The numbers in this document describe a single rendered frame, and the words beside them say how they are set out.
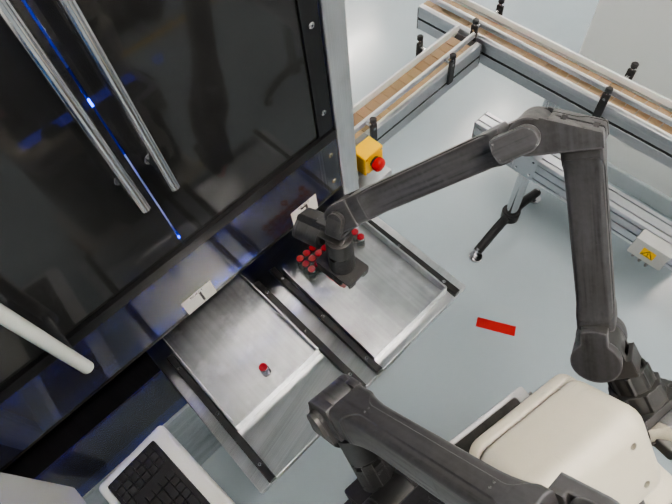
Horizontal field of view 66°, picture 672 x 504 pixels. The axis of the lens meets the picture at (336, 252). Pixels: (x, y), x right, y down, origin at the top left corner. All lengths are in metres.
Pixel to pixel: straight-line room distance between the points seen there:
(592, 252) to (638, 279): 1.73
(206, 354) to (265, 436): 0.26
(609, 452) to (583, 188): 0.36
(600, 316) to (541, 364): 1.39
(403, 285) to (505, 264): 1.14
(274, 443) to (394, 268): 0.53
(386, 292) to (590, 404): 0.68
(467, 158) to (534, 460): 0.45
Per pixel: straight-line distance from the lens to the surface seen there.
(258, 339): 1.35
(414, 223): 2.52
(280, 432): 1.28
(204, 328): 1.40
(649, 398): 1.01
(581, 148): 0.82
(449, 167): 0.88
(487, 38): 1.93
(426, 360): 2.23
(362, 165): 1.44
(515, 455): 0.79
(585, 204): 0.86
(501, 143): 0.82
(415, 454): 0.63
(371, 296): 1.36
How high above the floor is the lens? 2.12
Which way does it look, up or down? 60 degrees down
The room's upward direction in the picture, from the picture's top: 9 degrees counter-clockwise
